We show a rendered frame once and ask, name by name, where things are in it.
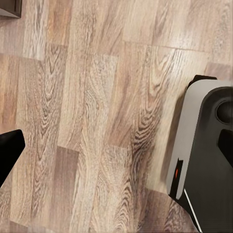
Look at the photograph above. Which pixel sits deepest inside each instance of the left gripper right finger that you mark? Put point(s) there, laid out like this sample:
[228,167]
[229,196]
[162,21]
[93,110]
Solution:
[225,144]

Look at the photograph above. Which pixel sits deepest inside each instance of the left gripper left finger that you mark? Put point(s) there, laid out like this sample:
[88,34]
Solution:
[12,145]

